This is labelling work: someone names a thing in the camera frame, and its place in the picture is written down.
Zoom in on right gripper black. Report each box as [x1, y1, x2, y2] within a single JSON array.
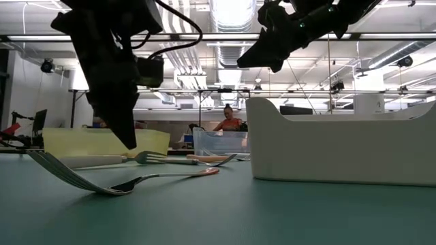
[[236, 19, 320, 74]]

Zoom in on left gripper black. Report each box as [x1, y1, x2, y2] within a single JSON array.
[[84, 67, 141, 151]]

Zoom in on white handle steel fork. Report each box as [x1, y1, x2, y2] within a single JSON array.
[[60, 150, 168, 170], [163, 153, 238, 167]]

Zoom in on yellow translucent plastic bin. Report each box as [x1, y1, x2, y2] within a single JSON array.
[[42, 127, 171, 161]]

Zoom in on black monitor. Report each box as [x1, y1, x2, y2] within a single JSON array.
[[279, 105, 313, 115], [32, 108, 48, 137]]

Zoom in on person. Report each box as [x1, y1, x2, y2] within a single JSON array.
[[213, 103, 243, 133]]

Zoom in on clear plastic bin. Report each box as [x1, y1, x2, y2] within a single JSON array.
[[192, 127, 251, 157]]

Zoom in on white plastic bin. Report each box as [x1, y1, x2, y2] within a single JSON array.
[[245, 97, 436, 187]]

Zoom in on green table mat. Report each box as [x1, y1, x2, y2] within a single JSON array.
[[0, 152, 436, 245]]

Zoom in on silver ventilation duct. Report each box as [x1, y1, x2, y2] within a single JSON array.
[[216, 44, 247, 69]]

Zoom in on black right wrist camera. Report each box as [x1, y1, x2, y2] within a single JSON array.
[[257, 1, 284, 31]]

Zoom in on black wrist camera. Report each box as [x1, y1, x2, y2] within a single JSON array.
[[257, 1, 284, 31], [136, 56, 165, 88]]

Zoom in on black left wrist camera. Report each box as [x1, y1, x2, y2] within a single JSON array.
[[136, 56, 165, 88]]

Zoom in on red handle steel fork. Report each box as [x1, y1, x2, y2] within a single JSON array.
[[26, 150, 221, 196]]

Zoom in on black left camera cable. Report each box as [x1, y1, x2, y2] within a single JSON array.
[[131, 0, 204, 61]]

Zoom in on thin hanging cable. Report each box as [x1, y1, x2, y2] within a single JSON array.
[[326, 33, 333, 115]]

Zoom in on tan handle steel fork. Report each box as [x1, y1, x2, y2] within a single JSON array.
[[185, 153, 252, 163]]

